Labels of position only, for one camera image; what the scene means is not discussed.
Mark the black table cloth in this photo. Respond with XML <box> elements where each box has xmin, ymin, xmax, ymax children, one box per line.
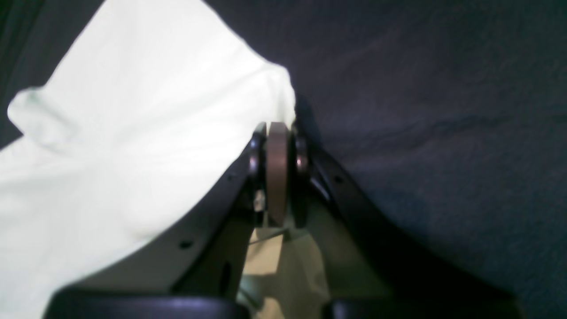
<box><xmin>0</xmin><ymin>0</ymin><xmax>567</xmax><ymax>319</ymax></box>

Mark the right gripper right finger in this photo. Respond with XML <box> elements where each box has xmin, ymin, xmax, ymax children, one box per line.
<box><xmin>290</xmin><ymin>128</ymin><xmax>519</xmax><ymax>319</ymax></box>

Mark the light green T-shirt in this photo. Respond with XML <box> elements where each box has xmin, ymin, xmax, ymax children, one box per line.
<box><xmin>1</xmin><ymin>0</ymin><xmax>295</xmax><ymax>319</ymax></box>

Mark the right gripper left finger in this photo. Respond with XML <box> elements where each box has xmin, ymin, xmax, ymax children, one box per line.
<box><xmin>44</xmin><ymin>123</ymin><xmax>267</xmax><ymax>319</ymax></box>

